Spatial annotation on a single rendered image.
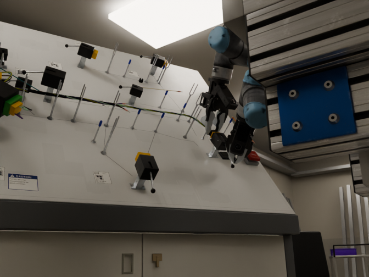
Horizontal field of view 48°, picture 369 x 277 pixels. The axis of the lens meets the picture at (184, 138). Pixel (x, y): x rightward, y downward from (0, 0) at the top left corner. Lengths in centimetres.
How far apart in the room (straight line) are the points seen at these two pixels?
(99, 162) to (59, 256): 31
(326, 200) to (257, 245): 718
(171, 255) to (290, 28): 87
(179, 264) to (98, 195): 32
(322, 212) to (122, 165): 748
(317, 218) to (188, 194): 738
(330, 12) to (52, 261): 88
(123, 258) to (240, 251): 41
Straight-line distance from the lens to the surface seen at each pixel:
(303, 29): 53
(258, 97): 118
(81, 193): 115
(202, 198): 133
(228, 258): 137
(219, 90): 151
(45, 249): 112
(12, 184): 112
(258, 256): 145
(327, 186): 863
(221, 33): 135
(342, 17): 52
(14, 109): 117
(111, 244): 118
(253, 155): 164
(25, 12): 366
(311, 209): 868
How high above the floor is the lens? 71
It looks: 17 degrees up
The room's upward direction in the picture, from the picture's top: 2 degrees counter-clockwise
